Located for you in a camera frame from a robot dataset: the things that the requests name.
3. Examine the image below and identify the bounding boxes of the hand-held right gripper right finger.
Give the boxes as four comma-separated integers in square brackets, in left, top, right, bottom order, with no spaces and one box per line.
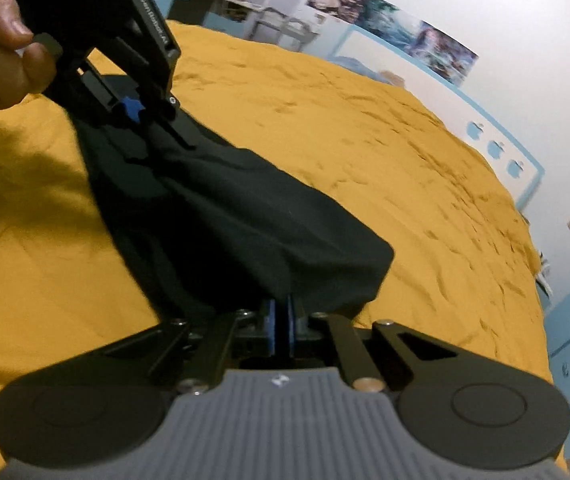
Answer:
[286,296,466,395]

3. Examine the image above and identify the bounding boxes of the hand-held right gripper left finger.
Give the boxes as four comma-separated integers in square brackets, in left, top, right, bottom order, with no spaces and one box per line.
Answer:
[100,300,282,395]

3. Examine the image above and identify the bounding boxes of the white blue bed headboard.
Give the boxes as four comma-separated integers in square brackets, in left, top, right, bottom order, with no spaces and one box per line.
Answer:
[334,25,546,211]

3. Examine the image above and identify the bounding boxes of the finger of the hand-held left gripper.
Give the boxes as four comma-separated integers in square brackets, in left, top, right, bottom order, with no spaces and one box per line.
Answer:
[148,93,198,151]
[77,57,144,129]

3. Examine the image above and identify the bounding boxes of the mustard yellow quilt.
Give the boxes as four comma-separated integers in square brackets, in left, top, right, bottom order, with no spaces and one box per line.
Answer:
[0,19,556,413]

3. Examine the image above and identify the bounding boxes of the grey metal chair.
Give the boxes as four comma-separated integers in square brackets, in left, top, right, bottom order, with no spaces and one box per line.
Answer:
[244,7,322,52]

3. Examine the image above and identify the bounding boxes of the black pants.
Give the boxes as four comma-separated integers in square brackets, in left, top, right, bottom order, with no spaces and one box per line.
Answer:
[71,72,397,322]

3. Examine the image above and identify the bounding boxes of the blue desk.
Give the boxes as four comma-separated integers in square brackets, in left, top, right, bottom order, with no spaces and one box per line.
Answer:
[152,0,268,37]

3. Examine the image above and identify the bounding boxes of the blue pillow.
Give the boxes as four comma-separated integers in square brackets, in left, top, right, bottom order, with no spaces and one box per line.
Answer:
[334,54,407,87]

